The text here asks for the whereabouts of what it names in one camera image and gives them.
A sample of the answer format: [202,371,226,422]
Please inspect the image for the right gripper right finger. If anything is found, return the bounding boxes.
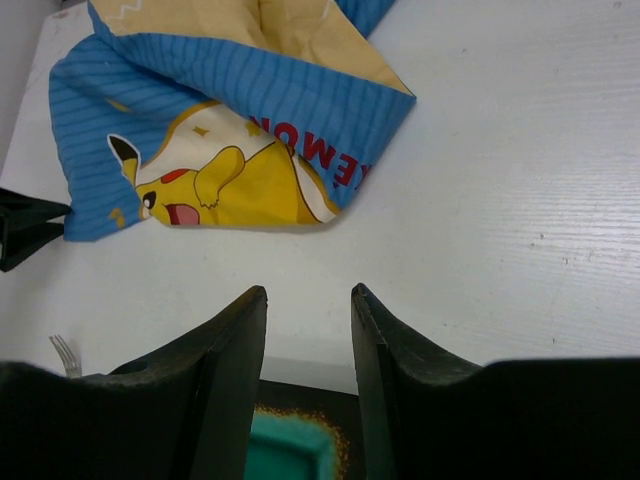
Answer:
[351,284,639,479]

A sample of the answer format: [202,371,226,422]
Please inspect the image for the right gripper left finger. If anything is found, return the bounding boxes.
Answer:
[1,286,267,479]

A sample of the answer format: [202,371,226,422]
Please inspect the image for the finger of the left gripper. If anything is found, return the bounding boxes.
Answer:
[1,188,70,272]

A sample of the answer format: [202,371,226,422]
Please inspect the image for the blue yellow cartoon placemat cloth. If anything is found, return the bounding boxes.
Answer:
[49,1,416,241]

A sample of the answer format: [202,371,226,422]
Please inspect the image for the green square ceramic plate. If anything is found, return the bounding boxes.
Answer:
[244,380,367,479]

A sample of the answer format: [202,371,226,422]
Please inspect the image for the pink handled fork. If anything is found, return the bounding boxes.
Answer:
[49,335,82,379]

